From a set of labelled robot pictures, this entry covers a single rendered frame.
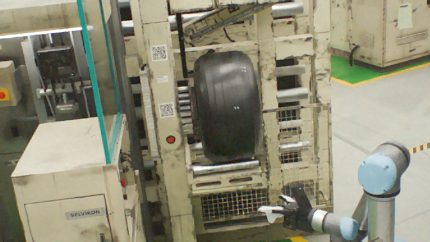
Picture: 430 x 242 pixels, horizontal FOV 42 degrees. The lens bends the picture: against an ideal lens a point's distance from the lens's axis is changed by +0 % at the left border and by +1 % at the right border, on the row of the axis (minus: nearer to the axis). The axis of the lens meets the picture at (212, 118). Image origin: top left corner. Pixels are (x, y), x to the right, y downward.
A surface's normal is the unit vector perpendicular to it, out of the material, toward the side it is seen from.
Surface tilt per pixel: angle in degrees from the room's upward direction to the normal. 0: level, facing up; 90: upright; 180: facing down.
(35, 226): 90
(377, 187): 82
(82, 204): 90
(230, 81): 46
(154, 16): 90
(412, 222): 0
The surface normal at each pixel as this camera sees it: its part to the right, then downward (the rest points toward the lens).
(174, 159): 0.08, 0.36
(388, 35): 0.45, 0.29
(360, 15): -0.88, 0.25
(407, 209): -0.10, -0.93
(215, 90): 0.01, -0.27
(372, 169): -0.61, 0.25
